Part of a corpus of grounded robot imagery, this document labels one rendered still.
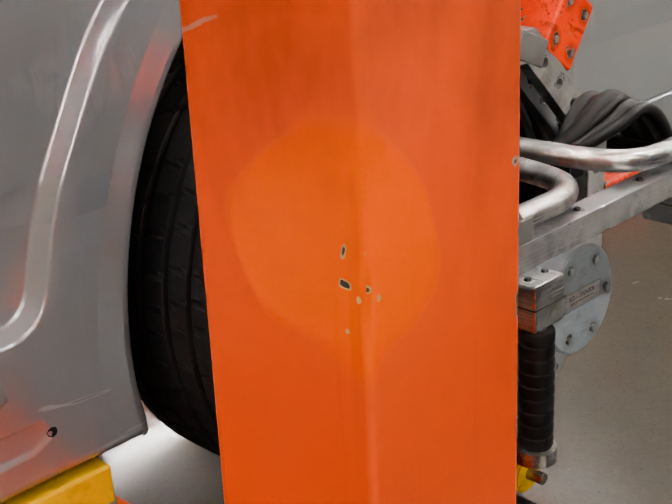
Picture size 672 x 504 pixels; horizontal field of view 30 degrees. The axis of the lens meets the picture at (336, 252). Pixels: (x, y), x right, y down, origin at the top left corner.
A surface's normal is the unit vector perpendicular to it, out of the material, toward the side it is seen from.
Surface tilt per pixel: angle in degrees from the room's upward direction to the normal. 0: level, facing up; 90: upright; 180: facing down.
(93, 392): 90
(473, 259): 90
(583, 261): 90
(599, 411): 0
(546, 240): 90
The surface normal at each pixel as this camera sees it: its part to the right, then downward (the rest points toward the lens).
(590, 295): 0.72, 0.22
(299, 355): -0.69, 0.29
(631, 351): -0.04, -0.93
